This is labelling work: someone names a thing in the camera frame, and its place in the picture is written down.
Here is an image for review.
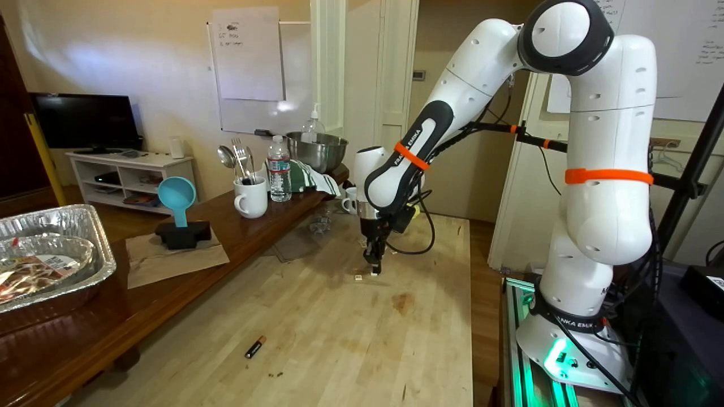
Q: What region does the clear pump sanitizer bottle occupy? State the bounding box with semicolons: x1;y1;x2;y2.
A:
299;102;325;147

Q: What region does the yellow spirit level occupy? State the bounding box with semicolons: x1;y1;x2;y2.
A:
19;110;69;207

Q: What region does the large white paper sheet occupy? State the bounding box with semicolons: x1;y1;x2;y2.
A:
544;0;724;125

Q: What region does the black rod with orange clips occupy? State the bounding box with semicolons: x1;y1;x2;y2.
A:
429;117;709;195

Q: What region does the black tripod pole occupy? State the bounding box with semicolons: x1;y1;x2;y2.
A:
653;85;724;251

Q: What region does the aluminium foil tray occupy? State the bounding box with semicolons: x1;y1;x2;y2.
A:
0;202;120;316

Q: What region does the wall whiteboard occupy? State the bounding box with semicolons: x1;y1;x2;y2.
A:
215;17;317;138

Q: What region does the crumpled plastic wrapper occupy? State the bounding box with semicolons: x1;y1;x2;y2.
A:
0;231;100;307

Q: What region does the black power box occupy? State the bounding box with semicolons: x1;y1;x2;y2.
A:
676;263;724;324

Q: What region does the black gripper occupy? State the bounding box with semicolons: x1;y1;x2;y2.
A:
359;213;393;276

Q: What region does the black funnel base block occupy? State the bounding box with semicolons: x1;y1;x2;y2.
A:
154;220;215;254

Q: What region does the black flat television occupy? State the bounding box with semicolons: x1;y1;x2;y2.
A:
26;91;146;156

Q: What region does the metal spoon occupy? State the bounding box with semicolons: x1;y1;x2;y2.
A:
215;143;247;182
232;143;257;182

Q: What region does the clear plastic water bottle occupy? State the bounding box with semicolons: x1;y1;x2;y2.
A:
264;133;293;203

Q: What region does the black marker pen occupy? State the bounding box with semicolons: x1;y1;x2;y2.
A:
241;334;267;362

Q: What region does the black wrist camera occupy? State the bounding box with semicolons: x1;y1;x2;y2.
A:
391;198;417;233

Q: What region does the white television stand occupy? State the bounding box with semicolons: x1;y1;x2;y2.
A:
66;149;199;216

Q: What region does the white ceramic mug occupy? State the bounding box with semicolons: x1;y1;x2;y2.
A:
230;177;272;221
337;186;365;221

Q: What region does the white panel door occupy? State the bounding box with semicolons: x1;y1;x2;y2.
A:
307;0;420;164

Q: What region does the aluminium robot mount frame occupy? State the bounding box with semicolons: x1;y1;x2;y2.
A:
495;273;643;407

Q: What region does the brown paper sheet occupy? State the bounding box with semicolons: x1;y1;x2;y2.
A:
122;223;232;292

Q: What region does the green striped white towel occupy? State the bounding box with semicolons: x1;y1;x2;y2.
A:
290;159;346;198

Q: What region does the brown wooden table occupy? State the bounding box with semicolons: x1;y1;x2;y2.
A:
0;182;353;407

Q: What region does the large steel mixing bowl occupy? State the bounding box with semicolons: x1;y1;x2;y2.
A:
282;132;351;177

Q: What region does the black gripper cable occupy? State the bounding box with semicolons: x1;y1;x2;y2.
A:
380;188;439;257

